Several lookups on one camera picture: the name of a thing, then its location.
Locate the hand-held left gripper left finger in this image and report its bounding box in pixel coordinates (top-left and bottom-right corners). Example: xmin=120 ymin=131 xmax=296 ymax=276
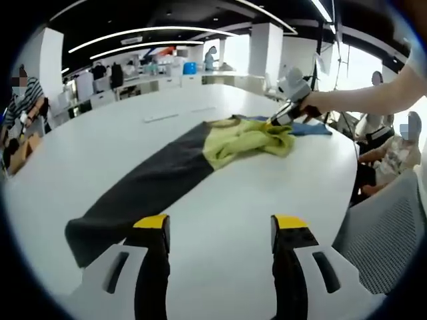
xmin=68 ymin=214 xmax=171 ymax=320

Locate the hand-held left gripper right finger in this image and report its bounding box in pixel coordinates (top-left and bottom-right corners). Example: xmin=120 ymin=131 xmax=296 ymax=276
xmin=270 ymin=214 xmax=370 ymax=320

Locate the yellow grey blue garment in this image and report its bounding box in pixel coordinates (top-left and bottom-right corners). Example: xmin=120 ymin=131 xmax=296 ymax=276
xmin=65 ymin=114 xmax=334 ymax=269

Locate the person's right hand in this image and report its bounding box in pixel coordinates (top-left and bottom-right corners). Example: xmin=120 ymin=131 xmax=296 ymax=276
xmin=298 ymin=92 xmax=330 ymax=123

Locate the grey mesh office chair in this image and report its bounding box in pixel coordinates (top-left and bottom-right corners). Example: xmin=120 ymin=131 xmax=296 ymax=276
xmin=333 ymin=169 xmax=427 ymax=296

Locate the straight ceiling light strip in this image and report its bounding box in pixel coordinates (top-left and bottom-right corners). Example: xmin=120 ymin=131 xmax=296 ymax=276
xmin=308 ymin=0 xmax=334 ymax=23

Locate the white storage counter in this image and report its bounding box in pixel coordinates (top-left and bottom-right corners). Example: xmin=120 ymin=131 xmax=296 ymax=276
xmin=89 ymin=78 xmax=204 ymax=107

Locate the short curved ceiling light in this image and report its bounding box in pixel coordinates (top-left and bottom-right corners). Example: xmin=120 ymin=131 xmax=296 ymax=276
xmin=89 ymin=40 xmax=205 ymax=61

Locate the long curved ceiling light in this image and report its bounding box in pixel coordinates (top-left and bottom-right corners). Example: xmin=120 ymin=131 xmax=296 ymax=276
xmin=68 ymin=25 xmax=240 ymax=54

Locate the brown cardboard box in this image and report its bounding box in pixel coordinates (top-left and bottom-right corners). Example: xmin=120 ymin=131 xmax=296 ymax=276
xmin=6 ymin=132 xmax=43 ymax=176

